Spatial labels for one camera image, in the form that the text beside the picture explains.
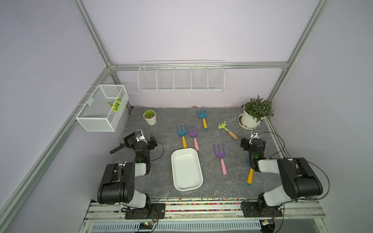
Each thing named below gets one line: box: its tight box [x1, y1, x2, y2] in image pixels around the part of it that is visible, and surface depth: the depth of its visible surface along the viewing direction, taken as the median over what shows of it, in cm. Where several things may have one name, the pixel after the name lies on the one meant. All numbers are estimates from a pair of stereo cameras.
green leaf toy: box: [107, 97, 122, 113], surface depth 83 cm
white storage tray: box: [170, 147, 204, 192], surface depth 89 cm
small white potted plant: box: [142, 109, 157, 126], surface depth 107 cm
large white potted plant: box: [241, 95, 274, 128], surface depth 96 cm
